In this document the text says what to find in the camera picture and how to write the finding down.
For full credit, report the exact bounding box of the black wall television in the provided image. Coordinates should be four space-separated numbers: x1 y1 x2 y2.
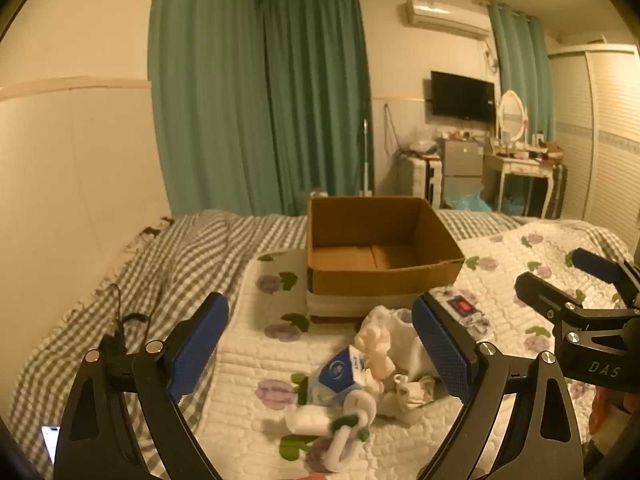
430 71 496 123

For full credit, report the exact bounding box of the silver mini fridge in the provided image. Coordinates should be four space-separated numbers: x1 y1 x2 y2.
437 137 486 207

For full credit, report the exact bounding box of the white louvred wardrobe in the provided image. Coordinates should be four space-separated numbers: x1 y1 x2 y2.
547 44 640 242

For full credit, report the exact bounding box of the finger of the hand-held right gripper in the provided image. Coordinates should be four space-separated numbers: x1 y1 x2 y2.
514 271 592 331
572 247 640 307

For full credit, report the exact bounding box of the black cable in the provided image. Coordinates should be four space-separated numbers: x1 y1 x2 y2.
102 283 151 357

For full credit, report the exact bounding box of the white mop pole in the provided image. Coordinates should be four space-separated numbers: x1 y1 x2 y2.
360 117 374 197

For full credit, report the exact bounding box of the oval white vanity mirror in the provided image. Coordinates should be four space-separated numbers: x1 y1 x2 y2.
496 90 529 143

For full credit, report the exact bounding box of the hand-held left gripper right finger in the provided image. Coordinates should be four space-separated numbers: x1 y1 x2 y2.
411 290 586 480

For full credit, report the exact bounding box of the white air conditioner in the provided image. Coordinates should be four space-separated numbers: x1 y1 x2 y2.
402 0 492 39

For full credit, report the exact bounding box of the white dressing table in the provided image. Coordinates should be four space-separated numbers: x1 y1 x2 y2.
482 152 557 219

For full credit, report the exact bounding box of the clear plastic bag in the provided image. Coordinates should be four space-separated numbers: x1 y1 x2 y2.
406 129 442 154

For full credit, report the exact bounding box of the brown cardboard box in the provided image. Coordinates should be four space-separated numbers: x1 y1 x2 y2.
305 195 466 327

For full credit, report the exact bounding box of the white plush ring chain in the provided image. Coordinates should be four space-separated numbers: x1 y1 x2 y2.
320 390 379 474

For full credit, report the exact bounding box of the floral quilted blanket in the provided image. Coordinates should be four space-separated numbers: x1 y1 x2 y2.
199 220 635 480

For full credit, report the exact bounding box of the blue white sock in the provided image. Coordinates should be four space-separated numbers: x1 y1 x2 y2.
306 345 374 407

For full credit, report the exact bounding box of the smartphone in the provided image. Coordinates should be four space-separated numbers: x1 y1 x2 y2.
40 424 62 467

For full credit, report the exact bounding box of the white cloth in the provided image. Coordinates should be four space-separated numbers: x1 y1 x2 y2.
360 305 442 387

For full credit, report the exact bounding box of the wide teal curtain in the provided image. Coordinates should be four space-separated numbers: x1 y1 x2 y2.
148 0 374 217

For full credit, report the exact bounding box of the white cat-face sock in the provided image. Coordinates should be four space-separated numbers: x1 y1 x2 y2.
380 373 439 424

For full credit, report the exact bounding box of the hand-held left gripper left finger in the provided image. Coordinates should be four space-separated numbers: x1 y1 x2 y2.
52 292 231 480

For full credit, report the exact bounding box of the blue plastic bag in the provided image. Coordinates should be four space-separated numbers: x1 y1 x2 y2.
444 188 494 214

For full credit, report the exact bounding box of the cream fuzzy sock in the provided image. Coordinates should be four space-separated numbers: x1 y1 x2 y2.
353 322 397 387

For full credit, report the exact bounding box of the narrow teal curtain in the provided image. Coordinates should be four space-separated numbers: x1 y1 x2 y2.
487 0 557 142

